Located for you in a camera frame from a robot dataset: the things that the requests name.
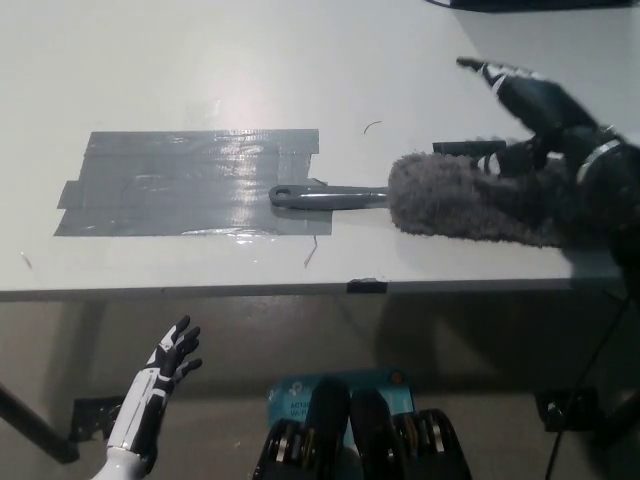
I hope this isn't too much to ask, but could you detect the grey duct tape patch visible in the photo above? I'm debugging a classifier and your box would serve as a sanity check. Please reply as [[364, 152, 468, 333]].
[[52, 128, 334, 239]]

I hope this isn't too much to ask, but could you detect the teal cardboard box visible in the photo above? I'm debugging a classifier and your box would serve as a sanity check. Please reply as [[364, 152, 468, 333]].
[[268, 368, 414, 436]]

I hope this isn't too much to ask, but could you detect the black floor bracket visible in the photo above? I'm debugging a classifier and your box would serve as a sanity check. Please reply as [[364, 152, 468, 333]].
[[533, 386, 602, 434]]

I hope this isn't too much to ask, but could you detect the black table leg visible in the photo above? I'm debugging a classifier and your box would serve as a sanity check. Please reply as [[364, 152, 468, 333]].
[[0, 383, 82, 465]]

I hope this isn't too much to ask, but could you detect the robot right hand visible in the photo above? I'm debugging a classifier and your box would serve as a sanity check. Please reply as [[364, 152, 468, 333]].
[[456, 57, 625, 177]]

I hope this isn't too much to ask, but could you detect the black device on desk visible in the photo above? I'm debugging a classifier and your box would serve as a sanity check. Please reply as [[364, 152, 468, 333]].
[[448, 0, 640, 14]]

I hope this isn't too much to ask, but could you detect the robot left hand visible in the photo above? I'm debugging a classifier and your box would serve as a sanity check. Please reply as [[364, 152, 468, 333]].
[[106, 314, 204, 457]]

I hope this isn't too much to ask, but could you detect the small black table clip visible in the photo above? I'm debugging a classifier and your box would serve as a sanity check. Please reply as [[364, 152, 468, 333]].
[[345, 278, 389, 294]]

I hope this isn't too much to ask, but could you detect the black hanging cable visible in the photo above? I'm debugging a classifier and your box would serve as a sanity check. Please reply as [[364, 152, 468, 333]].
[[548, 294, 632, 480]]

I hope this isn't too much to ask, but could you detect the black tape marked spot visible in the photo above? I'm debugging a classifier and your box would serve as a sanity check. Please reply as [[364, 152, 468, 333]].
[[432, 140, 507, 158]]

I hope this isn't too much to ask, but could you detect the grey fluffy duster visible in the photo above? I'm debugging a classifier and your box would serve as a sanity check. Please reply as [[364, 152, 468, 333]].
[[269, 148, 577, 250]]

